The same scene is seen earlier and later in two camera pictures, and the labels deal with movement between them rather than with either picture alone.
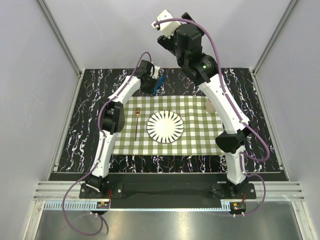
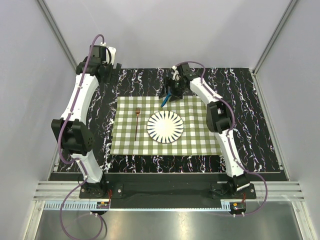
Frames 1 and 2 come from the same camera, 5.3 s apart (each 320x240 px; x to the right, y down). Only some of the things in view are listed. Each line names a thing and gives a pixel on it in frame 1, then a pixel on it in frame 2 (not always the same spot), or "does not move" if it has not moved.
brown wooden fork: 137,112 does not move
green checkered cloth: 201,128 does not move
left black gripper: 150,91 → 112,78
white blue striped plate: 165,126 does not move
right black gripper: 167,43 → 175,96
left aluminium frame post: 61,37 does not move
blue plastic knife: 160,83 → 169,94
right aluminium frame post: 284,18 does not move
